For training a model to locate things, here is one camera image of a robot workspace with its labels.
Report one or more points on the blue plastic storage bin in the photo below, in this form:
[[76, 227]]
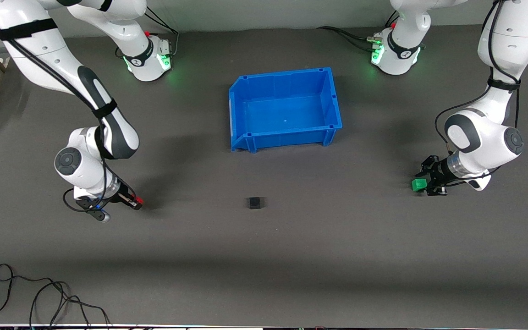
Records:
[[287, 110]]

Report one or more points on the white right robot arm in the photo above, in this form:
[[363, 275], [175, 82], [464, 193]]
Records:
[[48, 50]]

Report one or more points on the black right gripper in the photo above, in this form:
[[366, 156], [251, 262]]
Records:
[[122, 196]]

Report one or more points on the small black cube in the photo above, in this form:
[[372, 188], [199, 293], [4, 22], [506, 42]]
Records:
[[255, 203]]

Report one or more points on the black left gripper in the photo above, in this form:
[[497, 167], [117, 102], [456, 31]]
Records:
[[438, 173]]

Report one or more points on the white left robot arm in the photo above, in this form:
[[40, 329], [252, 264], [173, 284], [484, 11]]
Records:
[[479, 133]]

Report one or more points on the small green cube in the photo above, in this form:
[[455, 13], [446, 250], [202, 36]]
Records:
[[418, 184]]

